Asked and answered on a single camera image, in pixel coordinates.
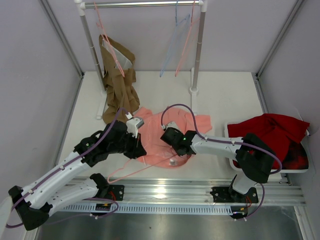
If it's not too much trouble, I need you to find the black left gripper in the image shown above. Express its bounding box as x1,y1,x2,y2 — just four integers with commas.
109,130,147,160

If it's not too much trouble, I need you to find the pink wire hanger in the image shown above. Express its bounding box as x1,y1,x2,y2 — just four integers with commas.
174,0,200,77
106,119,181,185

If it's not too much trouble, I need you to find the pink skirt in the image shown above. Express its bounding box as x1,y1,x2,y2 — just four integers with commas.
131,105,214,169

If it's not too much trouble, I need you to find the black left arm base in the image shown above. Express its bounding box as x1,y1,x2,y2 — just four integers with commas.
95,177,125,201

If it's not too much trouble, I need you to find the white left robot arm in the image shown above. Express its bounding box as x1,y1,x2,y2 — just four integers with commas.
8,117,147,231

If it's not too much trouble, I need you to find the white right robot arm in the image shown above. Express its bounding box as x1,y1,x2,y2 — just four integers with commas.
160,127,276,202

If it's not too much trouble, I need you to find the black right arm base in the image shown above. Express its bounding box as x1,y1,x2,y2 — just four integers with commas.
210,173,259,221

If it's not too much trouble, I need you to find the tan brown skirt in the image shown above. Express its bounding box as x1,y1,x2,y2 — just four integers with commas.
99,35,140,124

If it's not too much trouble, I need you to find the pink hanger holding tan skirt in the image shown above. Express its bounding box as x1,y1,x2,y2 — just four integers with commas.
93,1,125,77

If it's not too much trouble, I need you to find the red garment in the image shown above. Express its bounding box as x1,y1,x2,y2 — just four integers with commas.
226,112,311,171

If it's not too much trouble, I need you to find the white perforated basket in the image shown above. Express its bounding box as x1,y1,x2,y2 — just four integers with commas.
224,107,312,176

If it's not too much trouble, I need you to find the white garment rack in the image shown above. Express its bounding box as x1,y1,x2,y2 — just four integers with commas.
74,0,208,115

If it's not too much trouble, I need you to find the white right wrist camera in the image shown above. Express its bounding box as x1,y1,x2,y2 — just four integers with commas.
161,121,180,131

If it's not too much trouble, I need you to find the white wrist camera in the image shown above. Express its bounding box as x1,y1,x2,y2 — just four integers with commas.
125,112,144,139
161,121,180,131

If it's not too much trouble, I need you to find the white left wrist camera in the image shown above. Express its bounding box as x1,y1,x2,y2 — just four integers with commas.
125,112,144,139

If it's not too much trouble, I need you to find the aluminium mounting rail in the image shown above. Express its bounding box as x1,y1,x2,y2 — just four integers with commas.
64,176,307,207

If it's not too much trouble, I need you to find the white slotted cable duct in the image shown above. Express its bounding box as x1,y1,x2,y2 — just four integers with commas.
61,202,233,216

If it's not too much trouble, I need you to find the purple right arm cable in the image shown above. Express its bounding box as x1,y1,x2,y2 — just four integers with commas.
160,103,283,222

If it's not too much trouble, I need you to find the blue wire hanger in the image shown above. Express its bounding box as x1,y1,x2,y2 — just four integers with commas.
159,0,191,78

